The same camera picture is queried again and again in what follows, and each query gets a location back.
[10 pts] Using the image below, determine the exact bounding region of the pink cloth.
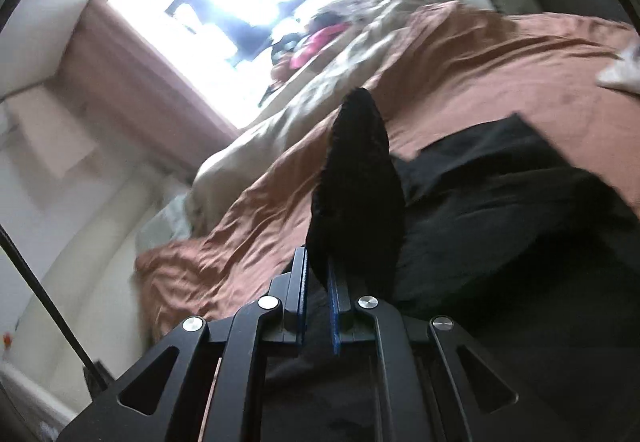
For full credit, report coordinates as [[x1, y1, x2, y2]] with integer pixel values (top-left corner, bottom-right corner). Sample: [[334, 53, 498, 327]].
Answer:
[[287, 24, 351, 70]]

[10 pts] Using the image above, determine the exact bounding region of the light grey folded cloth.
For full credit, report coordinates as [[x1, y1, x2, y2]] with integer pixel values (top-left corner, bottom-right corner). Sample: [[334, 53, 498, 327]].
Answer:
[[596, 34, 640, 93]]

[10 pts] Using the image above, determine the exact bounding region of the beige quilt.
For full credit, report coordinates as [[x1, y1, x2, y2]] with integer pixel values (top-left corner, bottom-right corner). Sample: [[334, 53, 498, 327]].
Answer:
[[192, 0, 426, 233]]

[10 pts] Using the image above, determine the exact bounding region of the black cable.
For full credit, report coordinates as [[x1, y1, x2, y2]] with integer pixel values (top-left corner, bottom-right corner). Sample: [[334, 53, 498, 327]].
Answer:
[[0, 226, 108, 390]]

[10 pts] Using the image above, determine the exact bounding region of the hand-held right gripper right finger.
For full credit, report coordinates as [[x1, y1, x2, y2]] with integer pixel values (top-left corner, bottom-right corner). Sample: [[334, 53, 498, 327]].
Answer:
[[325, 267, 568, 442]]

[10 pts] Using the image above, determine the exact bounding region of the pile of clothes on sill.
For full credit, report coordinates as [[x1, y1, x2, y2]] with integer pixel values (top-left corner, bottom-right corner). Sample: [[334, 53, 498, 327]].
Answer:
[[342, 0, 428, 25]]

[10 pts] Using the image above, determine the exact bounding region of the brown bed blanket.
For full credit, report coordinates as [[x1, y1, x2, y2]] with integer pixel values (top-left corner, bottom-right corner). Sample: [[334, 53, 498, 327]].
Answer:
[[135, 0, 640, 338]]

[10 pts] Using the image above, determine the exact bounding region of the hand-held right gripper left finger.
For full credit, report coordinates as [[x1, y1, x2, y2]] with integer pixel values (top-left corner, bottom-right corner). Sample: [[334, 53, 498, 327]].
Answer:
[[57, 247, 311, 442]]

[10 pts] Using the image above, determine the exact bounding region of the black garment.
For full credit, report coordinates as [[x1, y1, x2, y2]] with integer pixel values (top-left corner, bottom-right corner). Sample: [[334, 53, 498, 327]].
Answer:
[[260, 87, 640, 442]]

